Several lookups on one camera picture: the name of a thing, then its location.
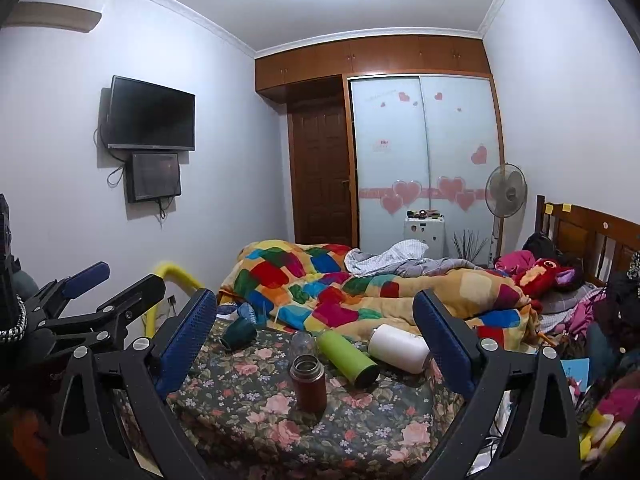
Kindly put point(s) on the dark green cup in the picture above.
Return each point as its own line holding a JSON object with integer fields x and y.
{"x": 239, "y": 334}

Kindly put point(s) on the wall-mounted black television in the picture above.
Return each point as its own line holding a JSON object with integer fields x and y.
{"x": 150, "y": 112}

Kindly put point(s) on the wall air conditioner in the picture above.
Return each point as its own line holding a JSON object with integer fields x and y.
{"x": 55, "y": 16}

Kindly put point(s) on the bundle of dry twigs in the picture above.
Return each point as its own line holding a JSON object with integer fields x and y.
{"x": 470, "y": 246}

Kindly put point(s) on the white small cabinet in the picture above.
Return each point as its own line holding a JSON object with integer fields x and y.
{"x": 424, "y": 237}

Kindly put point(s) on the wardrobe with heart stickers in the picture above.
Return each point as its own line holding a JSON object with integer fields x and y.
{"x": 425, "y": 160}

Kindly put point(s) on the small black wall monitor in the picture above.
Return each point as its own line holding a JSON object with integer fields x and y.
{"x": 154, "y": 176}

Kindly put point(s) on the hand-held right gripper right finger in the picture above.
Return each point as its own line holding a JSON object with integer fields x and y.
{"x": 445, "y": 347}

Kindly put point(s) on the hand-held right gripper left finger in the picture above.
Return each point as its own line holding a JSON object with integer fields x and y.
{"x": 186, "y": 340}

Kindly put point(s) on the green bottle with black cap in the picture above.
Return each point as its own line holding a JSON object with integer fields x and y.
{"x": 346, "y": 357}

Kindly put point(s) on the standing fan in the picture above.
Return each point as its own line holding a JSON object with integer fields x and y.
{"x": 506, "y": 190}

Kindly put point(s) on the pink cloth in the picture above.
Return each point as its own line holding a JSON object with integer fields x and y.
{"x": 515, "y": 262}

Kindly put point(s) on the white bottle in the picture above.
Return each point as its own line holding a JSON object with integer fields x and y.
{"x": 400, "y": 349}

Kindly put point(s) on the clear plastic bottle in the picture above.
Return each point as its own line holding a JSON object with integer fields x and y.
{"x": 303, "y": 345}

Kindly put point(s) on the brown wooden door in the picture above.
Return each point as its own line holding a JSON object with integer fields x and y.
{"x": 322, "y": 175}

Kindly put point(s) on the wooden bed headboard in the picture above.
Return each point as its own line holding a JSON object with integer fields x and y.
{"x": 590, "y": 232}

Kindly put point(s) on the red plush toy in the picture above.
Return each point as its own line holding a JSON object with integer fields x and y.
{"x": 542, "y": 277}

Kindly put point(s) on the floral bed sheet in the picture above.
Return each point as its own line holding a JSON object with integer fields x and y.
{"x": 250, "y": 410}

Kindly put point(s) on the yellow padded rail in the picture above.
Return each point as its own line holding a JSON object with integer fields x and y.
{"x": 177, "y": 275}

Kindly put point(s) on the black bag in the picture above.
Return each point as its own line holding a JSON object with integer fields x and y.
{"x": 540, "y": 246}

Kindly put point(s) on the brown thermos flask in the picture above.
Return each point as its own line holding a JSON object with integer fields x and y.
{"x": 309, "y": 385}

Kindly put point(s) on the colourful patchwork blanket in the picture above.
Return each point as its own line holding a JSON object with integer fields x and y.
{"x": 320, "y": 295}

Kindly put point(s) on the pink yellow plush blanket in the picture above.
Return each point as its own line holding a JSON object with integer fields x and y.
{"x": 607, "y": 410}

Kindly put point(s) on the dark clothing pile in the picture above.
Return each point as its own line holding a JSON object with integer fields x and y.
{"x": 617, "y": 305}

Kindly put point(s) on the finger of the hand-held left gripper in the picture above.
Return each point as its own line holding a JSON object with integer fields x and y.
{"x": 87, "y": 277}
{"x": 140, "y": 287}

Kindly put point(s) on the grey white checked cloth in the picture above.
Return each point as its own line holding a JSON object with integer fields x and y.
{"x": 400, "y": 255}

